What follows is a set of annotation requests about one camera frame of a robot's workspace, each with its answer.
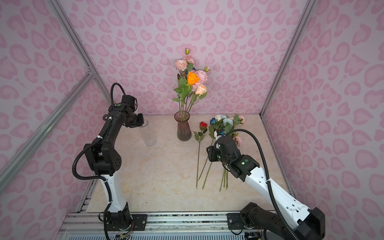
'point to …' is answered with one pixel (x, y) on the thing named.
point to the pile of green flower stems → (229, 126)
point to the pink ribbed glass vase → (184, 132)
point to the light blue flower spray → (225, 119)
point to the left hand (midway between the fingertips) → (140, 121)
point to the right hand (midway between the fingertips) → (209, 148)
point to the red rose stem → (203, 126)
